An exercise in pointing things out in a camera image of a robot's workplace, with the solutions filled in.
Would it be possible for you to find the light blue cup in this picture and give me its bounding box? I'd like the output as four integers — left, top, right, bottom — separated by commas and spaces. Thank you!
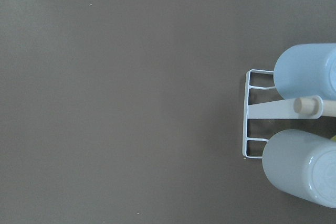
274, 43, 335, 100

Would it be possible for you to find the pale grey-blue cup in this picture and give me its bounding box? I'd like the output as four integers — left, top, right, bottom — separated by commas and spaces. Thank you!
262, 129, 335, 208

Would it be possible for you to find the white wire cup rack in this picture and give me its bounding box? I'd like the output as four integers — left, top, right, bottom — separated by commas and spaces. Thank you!
242, 69, 335, 159

